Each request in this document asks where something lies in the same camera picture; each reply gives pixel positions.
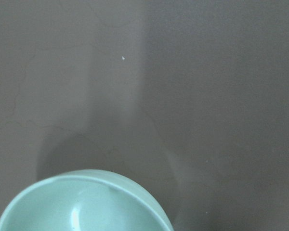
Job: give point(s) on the green bowl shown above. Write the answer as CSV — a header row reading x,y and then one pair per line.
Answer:
x,y
85,200

